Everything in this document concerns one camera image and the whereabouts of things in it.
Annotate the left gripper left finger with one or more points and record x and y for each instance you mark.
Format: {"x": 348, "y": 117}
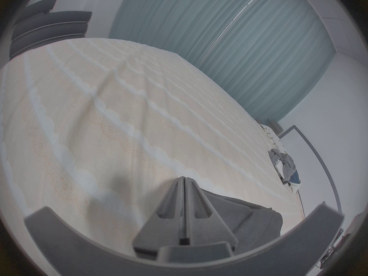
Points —
{"x": 155, "y": 228}

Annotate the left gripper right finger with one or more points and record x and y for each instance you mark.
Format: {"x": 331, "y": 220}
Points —
{"x": 215, "y": 228}

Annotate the black T-shirt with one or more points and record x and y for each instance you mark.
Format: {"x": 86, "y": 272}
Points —
{"x": 247, "y": 217}

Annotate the pile of clothes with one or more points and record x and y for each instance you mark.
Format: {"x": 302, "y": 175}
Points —
{"x": 286, "y": 165}

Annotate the bed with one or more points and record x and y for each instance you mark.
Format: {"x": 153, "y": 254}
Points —
{"x": 129, "y": 111}

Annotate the white printed pillow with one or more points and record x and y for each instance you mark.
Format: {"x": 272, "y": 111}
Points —
{"x": 273, "y": 136}

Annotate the grey bedside table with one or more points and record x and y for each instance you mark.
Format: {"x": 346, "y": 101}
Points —
{"x": 273, "y": 125}

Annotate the blue-green curtain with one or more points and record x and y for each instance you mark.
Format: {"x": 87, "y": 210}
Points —
{"x": 178, "y": 19}
{"x": 273, "y": 62}

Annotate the black chest of drawers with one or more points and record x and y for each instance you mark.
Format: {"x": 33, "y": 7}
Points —
{"x": 49, "y": 30}

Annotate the black dressing table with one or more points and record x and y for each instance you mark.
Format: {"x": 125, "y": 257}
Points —
{"x": 36, "y": 7}

